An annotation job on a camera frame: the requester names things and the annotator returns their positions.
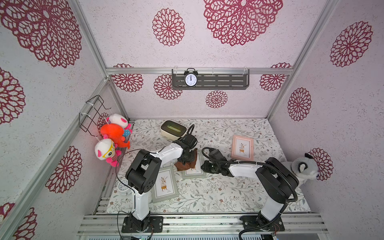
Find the green picture frame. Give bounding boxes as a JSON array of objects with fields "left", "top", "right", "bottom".
[
  {"left": 182, "top": 151, "right": 206, "bottom": 179},
  {"left": 151, "top": 166, "right": 179, "bottom": 203}
]

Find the brown cloth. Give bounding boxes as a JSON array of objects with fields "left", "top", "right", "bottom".
[{"left": 174, "top": 151, "right": 198, "bottom": 172}]

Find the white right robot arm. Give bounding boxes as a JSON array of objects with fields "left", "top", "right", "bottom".
[{"left": 202, "top": 147, "right": 299, "bottom": 222}]

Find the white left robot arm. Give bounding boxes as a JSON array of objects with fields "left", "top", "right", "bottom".
[{"left": 126, "top": 134, "right": 198, "bottom": 223}]

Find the cream tissue box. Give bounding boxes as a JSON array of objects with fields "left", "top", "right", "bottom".
[{"left": 160, "top": 120, "right": 187, "bottom": 141}]

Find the black alarm clock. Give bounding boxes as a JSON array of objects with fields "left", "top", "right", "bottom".
[{"left": 184, "top": 68, "right": 199, "bottom": 87}]

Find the white pink plush toy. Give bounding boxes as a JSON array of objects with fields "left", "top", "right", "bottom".
[{"left": 107, "top": 114, "right": 131, "bottom": 130}]

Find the orange plush toy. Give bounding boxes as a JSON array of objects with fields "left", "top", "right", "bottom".
[{"left": 100, "top": 124, "right": 131, "bottom": 149}]

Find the white alarm clock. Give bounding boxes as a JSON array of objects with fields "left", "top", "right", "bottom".
[{"left": 118, "top": 178, "right": 133, "bottom": 196}]

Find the white plush with glasses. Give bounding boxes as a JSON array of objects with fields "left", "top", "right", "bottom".
[{"left": 95, "top": 139, "right": 122, "bottom": 167}]

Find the grey husky plush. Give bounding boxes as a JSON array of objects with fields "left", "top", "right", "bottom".
[{"left": 281, "top": 153, "right": 319, "bottom": 187}]

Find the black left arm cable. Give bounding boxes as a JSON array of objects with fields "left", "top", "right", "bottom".
[{"left": 114, "top": 124, "right": 196, "bottom": 240}]

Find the pink picture frame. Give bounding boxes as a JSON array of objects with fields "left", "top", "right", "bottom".
[{"left": 231, "top": 135, "right": 254, "bottom": 161}]

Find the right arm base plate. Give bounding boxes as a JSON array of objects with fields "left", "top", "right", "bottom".
[{"left": 240, "top": 215, "right": 285, "bottom": 232}]

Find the grey wall shelf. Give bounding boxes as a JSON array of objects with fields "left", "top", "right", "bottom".
[{"left": 171, "top": 69, "right": 250, "bottom": 90}]

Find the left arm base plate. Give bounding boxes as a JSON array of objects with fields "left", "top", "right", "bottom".
[{"left": 122, "top": 215, "right": 164, "bottom": 233}]

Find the black wire basket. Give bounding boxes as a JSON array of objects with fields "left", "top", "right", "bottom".
[{"left": 78, "top": 95, "right": 111, "bottom": 137}]

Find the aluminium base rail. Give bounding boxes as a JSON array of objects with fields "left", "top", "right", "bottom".
[{"left": 75, "top": 213, "right": 331, "bottom": 240}]

